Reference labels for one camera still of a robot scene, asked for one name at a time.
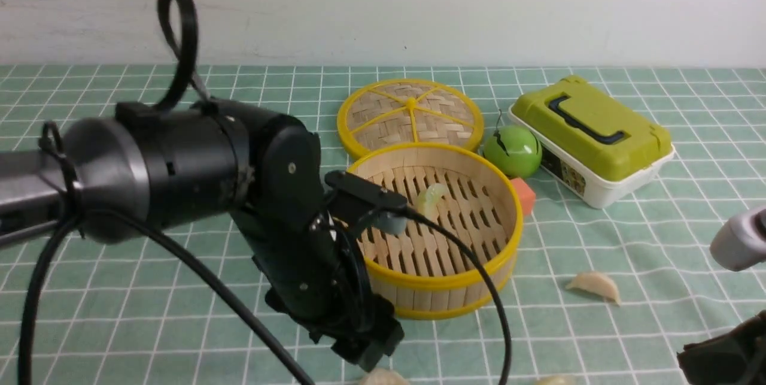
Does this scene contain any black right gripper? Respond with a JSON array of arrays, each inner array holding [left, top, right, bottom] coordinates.
[[677, 311, 765, 384]]

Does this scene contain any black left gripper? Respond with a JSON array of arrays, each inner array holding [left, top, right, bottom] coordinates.
[[230, 111, 409, 372]]

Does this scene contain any pale green dumpling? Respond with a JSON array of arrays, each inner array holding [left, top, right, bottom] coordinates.
[[414, 183, 449, 220]]

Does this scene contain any cream dumpling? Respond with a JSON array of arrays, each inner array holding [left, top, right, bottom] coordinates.
[[533, 374, 576, 385], [358, 368, 410, 385], [565, 271, 622, 305]]

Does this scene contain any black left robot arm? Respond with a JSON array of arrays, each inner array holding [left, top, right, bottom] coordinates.
[[2, 99, 406, 371]]

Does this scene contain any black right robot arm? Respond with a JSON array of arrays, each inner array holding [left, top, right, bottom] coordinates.
[[677, 207, 765, 384]]

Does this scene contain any bamboo steamer tray yellow rim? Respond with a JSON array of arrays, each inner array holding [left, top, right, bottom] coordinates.
[[348, 143, 524, 320]]

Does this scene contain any woven bamboo steamer lid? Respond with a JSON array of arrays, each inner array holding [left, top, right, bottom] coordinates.
[[336, 78, 485, 159]]

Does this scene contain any orange foam cube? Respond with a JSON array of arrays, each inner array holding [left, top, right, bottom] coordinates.
[[510, 178, 536, 216]]

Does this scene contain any green toy apple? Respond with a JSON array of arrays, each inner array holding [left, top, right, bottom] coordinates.
[[482, 111, 543, 178]]

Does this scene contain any green lidded white box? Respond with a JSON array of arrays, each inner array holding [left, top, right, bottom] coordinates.
[[509, 75, 676, 210]]

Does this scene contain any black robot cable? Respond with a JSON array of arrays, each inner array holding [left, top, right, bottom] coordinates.
[[17, 0, 513, 385]]

